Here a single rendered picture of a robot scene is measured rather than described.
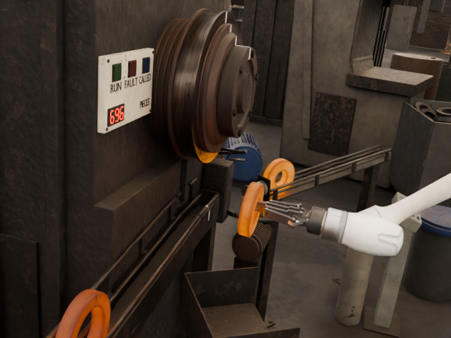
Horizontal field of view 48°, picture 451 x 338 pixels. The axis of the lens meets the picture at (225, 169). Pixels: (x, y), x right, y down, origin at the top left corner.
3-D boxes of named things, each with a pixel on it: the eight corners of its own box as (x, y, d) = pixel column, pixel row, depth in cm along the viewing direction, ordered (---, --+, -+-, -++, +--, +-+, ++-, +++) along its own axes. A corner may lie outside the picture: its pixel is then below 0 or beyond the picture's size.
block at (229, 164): (196, 218, 197) (202, 161, 189) (203, 211, 204) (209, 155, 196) (223, 224, 194) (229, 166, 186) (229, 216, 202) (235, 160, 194)
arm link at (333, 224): (341, 235, 144) (321, 229, 146) (348, 206, 141) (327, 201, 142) (338, 249, 136) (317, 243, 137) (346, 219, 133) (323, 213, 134)
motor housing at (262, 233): (219, 343, 215) (231, 229, 197) (233, 314, 235) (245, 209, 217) (248, 351, 212) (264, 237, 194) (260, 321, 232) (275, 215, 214)
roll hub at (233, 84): (212, 145, 149) (221, 49, 140) (237, 125, 175) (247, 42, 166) (230, 148, 148) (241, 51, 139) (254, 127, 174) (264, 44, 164)
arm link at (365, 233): (339, 248, 133) (339, 245, 146) (400, 264, 130) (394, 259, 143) (349, 208, 134) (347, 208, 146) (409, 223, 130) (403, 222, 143)
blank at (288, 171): (270, 200, 212) (275, 203, 210) (256, 176, 203) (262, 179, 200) (294, 175, 217) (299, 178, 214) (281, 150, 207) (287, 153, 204)
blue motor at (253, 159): (221, 187, 383) (225, 143, 372) (217, 162, 437) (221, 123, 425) (261, 190, 386) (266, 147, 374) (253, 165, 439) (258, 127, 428)
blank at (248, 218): (240, 198, 135) (252, 201, 134) (256, 172, 148) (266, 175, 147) (234, 245, 143) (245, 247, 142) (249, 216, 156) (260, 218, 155)
